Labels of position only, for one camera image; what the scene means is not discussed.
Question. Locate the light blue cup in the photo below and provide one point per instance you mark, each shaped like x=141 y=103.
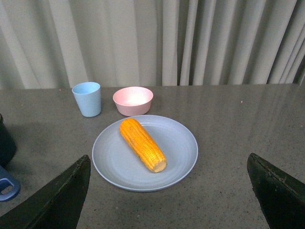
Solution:
x=88 y=98

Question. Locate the white curtain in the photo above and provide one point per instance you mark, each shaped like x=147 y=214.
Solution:
x=61 y=43

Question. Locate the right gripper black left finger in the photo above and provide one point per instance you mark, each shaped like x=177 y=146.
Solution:
x=57 y=205

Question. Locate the light blue plate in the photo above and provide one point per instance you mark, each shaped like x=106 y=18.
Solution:
x=115 y=161

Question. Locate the yellow corn cob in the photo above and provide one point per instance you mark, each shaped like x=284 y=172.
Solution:
x=143 y=145

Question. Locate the dark blue saucepan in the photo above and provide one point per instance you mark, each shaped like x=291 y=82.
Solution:
x=9 y=186

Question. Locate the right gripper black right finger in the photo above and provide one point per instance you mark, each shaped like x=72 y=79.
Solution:
x=281 y=196

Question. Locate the pink bowl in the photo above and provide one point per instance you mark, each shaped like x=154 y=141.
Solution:
x=134 y=100

